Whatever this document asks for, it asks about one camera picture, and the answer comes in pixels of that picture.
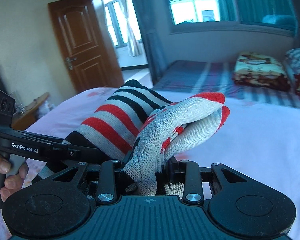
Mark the white sheer balcony curtain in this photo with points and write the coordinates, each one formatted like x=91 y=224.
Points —
x=126 y=29

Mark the blue window curtain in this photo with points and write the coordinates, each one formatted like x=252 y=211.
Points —
x=151 y=42

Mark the folded printed blanket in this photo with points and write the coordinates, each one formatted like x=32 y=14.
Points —
x=258 y=70

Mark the brown wooden door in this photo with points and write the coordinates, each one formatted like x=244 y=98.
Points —
x=85 y=44

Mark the window with frame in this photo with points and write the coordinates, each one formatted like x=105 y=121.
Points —
x=192 y=13

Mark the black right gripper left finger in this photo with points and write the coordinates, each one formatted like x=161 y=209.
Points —
x=109 y=184

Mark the person's left hand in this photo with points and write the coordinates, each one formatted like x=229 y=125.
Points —
x=12 y=183

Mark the wooden side table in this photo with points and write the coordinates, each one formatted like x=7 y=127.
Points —
x=24 y=121

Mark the teal right window curtain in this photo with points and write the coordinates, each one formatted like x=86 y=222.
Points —
x=272 y=13

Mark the striped red black white sweater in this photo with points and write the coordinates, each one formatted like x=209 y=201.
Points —
x=138 y=120

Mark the striped pillow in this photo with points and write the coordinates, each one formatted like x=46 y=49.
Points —
x=292 y=62

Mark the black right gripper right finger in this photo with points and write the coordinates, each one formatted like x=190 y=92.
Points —
x=187 y=173

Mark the white floral bed sheet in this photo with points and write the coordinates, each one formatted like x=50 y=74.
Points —
x=259 y=140

